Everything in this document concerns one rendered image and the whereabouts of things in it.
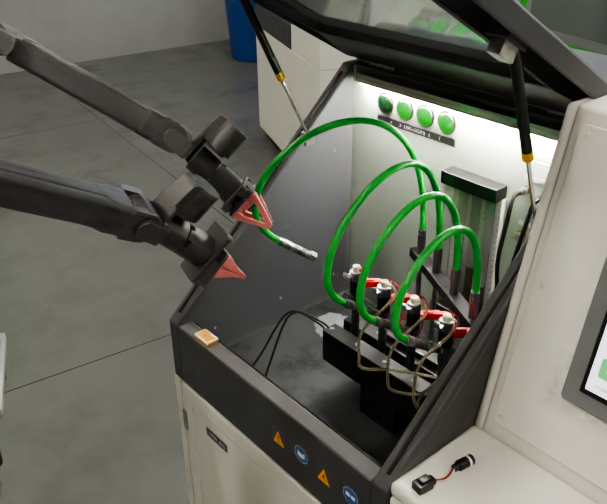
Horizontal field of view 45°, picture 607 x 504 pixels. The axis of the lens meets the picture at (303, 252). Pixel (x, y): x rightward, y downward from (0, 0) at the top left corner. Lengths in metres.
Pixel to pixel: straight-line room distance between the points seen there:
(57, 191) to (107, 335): 2.40
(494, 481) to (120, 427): 1.86
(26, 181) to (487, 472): 0.86
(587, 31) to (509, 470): 3.09
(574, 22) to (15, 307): 3.11
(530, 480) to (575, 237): 0.41
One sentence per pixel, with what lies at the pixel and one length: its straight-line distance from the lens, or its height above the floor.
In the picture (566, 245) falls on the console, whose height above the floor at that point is 1.34.
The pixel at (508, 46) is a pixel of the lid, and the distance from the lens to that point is 1.09.
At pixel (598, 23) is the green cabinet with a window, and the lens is 4.10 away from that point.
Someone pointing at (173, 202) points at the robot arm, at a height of 1.41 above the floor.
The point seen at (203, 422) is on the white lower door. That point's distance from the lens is 1.81.
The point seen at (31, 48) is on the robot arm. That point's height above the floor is 1.57.
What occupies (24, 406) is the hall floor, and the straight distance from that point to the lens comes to 3.14.
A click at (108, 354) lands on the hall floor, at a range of 3.31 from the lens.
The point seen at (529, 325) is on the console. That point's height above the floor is 1.19.
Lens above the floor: 1.91
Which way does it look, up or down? 29 degrees down
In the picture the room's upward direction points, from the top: 1 degrees counter-clockwise
